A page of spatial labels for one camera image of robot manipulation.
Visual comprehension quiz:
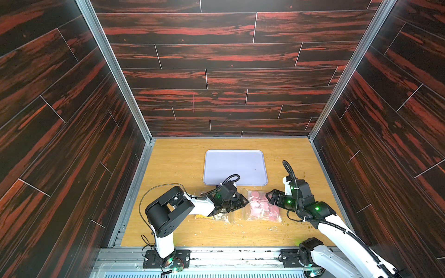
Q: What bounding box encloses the aluminium corner profile left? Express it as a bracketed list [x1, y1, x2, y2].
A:
[75, 0, 154, 142]

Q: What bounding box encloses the ziploc bag with pink cookies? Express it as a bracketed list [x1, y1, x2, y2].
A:
[243, 190, 282, 223]

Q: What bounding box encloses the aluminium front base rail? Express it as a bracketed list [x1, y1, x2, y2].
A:
[90, 247, 318, 278]

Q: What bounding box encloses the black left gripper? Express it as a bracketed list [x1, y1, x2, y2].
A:
[220, 194, 250, 213]

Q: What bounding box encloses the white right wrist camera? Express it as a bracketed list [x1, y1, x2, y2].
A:
[282, 176, 294, 196]

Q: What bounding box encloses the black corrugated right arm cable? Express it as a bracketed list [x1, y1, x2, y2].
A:
[282, 160, 401, 278]

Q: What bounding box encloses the lavender plastic tray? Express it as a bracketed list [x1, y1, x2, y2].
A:
[203, 149, 268, 186]

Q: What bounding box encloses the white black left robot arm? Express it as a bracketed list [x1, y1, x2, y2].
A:
[140, 175, 249, 261]

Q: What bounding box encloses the aluminium corner profile right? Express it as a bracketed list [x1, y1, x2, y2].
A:
[308, 0, 397, 141]

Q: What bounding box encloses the ziploc bag with yellow cookies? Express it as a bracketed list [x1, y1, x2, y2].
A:
[191, 190, 235, 223]

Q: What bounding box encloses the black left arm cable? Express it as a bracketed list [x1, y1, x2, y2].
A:
[138, 173, 241, 244]

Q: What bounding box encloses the aluminium corner profile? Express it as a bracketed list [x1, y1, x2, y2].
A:
[75, 0, 154, 142]
[308, 0, 397, 141]

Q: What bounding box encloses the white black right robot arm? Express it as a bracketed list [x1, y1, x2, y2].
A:
[265, 177, 400, 278]

